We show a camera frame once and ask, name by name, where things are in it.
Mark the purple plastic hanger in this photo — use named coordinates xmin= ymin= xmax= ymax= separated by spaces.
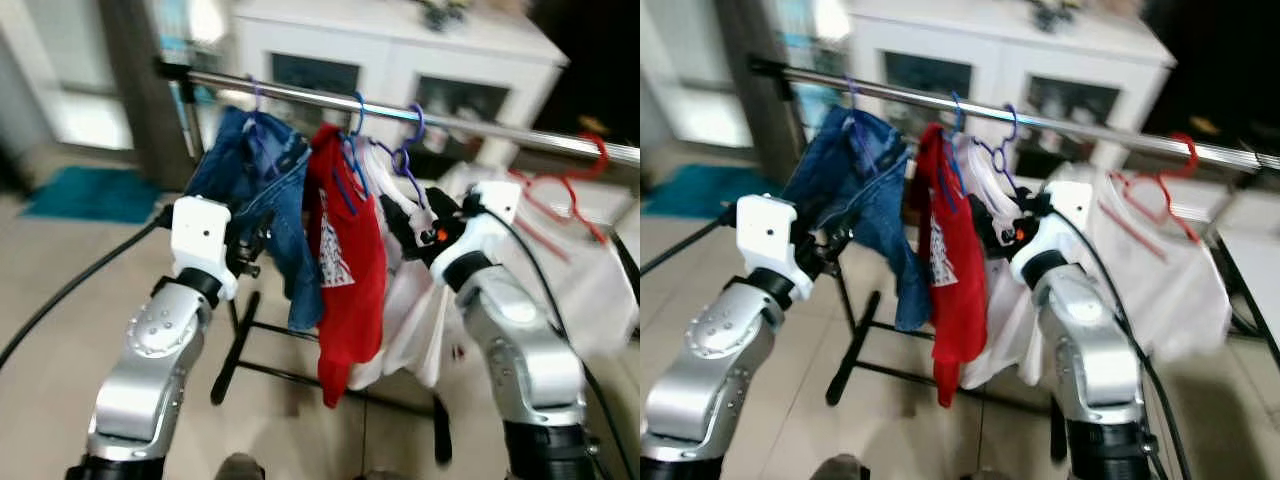
xmin=843 ymin=78 xmax=881 ymax=151
xmin=368 ymin=103 xmax=433 ymax=213
xmin=243 ymin=78 xmax=291 ymax=181
xmin=970 ymin=105 xmax=1026 ymax=201

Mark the white garment with pink parts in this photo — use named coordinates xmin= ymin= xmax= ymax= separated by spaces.
xmin=348 ymin=140 xmax=451 ymax=391
xmin=955 ymin=135 xmax=1051 ymax=391

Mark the blue plastic hanger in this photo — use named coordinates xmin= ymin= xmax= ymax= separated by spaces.
xmin=935 ymin=92 xmax=969 ymax=201
xmin=335 ymin=92 xmax=371 ymax=216

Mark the red plastic hanger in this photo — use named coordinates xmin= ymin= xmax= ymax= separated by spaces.
xmin=1098 ymin=132 xmax=1201 ymax=261
xmin=508 ymin=132 xmax=611 ymax=263

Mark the blue denim garment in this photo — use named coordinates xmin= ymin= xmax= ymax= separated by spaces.
xmin=185 ymin=105 xmax=326 ymax=333
xmin=780 ymin=107 xmax=933 ymax=333

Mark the red printed t-shirt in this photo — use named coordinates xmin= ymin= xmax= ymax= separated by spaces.
xmin=303 ymin=123 xmax=389 ymax=409
xmin=905 ymin=123 xmax=989 ymax=409

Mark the teal floor mat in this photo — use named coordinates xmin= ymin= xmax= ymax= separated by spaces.
xmin=20 ymin=165 xmax=166 ymax=226
xmin=643 ymin=165 xmax=791 ymax=219

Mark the white printed t-shirt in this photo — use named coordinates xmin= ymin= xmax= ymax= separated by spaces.
xmin=440 ymin=165 xmax=641 ymax=361
xmin=1045 ymin=165 xmax=1233 ymax=363

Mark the grey curtain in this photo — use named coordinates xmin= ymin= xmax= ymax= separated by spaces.
xmin=95 ymin=0 xmax=206 ymax=191
xmin=715 ymin=0 xmax=831 ymax=186

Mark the small dark ornament plant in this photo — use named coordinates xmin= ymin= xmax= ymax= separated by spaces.
xmin=1030 ymin=0 xmax=1086 ymax=31
xmin=418 ymin=0 xmax=471 ymax=31

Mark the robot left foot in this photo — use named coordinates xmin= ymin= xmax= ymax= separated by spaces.
xmin=215 ymin=452 xmax=266 ymax=480
xmin=810 ymin=453 xmax=871 ymax=480

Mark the glass balcony door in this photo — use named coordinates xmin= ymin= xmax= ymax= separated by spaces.
xmin=0 ymin=0 xmax=131 ymax=151
xmin=640 ymin=0 xmax=761 ymax=146

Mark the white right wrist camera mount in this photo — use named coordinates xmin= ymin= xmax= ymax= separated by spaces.
xmin=430 ymin=180 xmax=523 ymax=291
xmin=1010 ymin=180 xmax=1093 ymax=291

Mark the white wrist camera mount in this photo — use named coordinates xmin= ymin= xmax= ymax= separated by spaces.
xmin=170 ymin=196 xmax=241 ymax=301
xmin=430 ymin=180 xmax=523 ymax=291
xmin=735 ymin=195 xmax=816 ymax=306
xmin=1010 ymin=180 xmax=1093 ymax=291

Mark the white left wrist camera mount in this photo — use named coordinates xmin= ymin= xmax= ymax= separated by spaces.
xmin=170 ymin=196 xmax=241 ymax=301
xmin=735 ymin=195 xmax=816 ymax=306

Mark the metal clothes rack black frame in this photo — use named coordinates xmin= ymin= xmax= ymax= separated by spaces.
xmin=155 ymin=58 xmax=641 ymax=466
xmin=750 ymin=55 xmax=1280 ymax=461

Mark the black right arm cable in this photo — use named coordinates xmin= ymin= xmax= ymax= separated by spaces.
xmin=1060 ymin=210 xmax=1191 ymax=480
xmin=478 ymin=205 xmax=641 ymax=480

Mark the white table black frame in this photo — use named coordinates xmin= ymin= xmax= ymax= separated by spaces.
xmin=1212 ymin=225 xmax=1280 ymax=371

